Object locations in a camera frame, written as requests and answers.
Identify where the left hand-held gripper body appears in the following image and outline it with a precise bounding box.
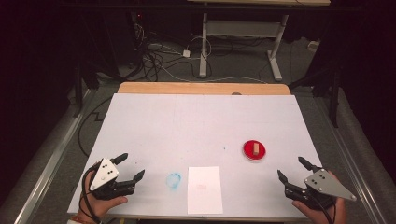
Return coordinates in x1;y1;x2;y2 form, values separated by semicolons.
89;157;136;201

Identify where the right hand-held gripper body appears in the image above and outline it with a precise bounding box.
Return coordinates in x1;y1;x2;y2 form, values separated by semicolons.
284;168;358;210

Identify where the person's right hand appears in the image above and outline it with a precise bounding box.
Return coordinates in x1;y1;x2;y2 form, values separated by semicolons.
291;196;347;224

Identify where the person's left hand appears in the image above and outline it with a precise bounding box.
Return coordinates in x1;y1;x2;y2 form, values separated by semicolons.
77;172;129;223

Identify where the red round dish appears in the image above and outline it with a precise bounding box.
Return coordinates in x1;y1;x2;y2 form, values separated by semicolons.
242;139;267;161

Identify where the large white board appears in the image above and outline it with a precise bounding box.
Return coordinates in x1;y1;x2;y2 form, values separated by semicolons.
66;92;323;220

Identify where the white paper sheet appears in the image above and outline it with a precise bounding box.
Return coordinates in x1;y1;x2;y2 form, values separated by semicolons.
187;165;224;216

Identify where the black metal stand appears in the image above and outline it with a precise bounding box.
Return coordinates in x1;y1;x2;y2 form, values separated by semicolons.
289;66;342;129

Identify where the wooden table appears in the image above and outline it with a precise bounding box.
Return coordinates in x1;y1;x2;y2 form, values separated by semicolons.
117;81;291;96

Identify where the white-framed desk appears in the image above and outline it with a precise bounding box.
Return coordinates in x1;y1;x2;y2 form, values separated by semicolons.
186;0;332;82

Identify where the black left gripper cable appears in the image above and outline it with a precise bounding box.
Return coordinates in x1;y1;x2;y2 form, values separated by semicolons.
78;163;104;224

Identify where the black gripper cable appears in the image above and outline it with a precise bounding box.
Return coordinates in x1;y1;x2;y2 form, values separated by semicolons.
78;163;104;224
307;194;337;224

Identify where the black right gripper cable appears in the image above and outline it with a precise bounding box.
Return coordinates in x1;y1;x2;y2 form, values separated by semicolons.
307;194;337;224

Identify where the aluminium floor rail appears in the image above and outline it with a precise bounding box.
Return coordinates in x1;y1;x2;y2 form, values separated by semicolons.
311;92;390;224
12;88;97;224

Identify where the black floor cable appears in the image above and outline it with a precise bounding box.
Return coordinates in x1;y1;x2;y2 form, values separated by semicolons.
77;96;113;158

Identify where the tangle of black cables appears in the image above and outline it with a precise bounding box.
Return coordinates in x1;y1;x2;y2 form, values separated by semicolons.
127;27;216;83

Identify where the long white floor cable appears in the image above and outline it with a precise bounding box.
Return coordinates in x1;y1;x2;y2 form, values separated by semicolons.
160;64;269;85

